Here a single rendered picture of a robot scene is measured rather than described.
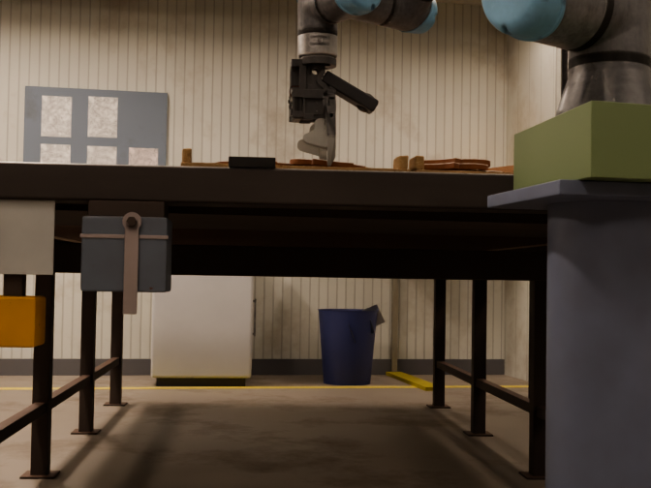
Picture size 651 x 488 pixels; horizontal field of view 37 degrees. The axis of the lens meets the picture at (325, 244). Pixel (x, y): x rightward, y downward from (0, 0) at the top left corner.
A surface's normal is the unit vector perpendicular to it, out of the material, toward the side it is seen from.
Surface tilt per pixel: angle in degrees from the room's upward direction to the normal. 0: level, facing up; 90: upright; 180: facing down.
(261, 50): 90
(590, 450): 90
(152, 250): 90
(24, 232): 90
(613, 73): 71
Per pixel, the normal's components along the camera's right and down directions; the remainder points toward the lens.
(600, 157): 0.18, -0.03
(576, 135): -0.98, -0.02
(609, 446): -0.21, -0.04
